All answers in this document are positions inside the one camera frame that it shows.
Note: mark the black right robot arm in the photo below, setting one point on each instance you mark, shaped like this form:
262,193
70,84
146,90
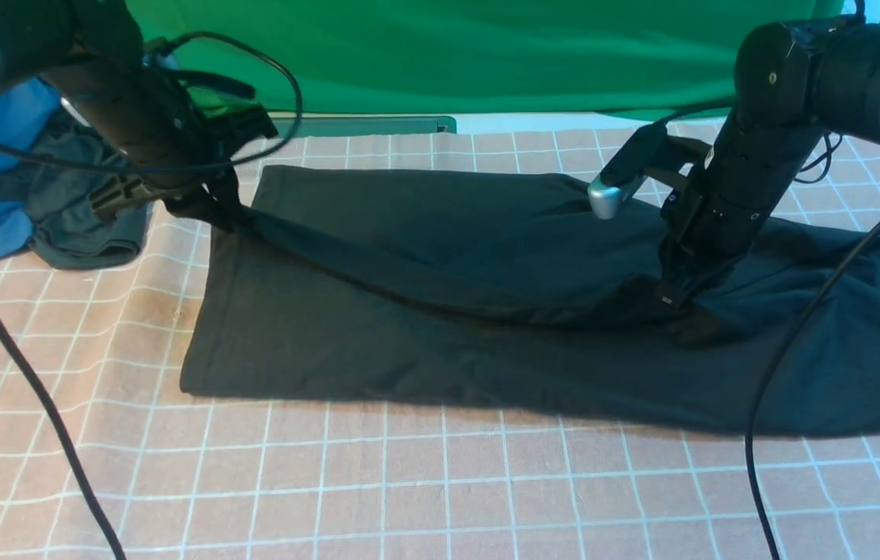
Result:
794,83

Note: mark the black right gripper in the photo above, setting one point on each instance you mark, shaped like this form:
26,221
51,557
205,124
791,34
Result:
714,220

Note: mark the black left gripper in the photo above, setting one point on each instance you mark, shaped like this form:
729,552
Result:
174,153

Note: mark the dark gray long-sleeve shirt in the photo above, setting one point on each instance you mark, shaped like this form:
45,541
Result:
487,290

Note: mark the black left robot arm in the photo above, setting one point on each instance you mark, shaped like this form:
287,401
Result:
38,35

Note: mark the pink checkered tablecloth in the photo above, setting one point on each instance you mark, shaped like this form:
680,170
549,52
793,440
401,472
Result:
183,478

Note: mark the green backdrop cloth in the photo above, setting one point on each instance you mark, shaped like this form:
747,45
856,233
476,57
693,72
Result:
639,58

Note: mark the dark gray crumpled garment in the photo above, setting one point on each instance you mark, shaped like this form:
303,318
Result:
66,233

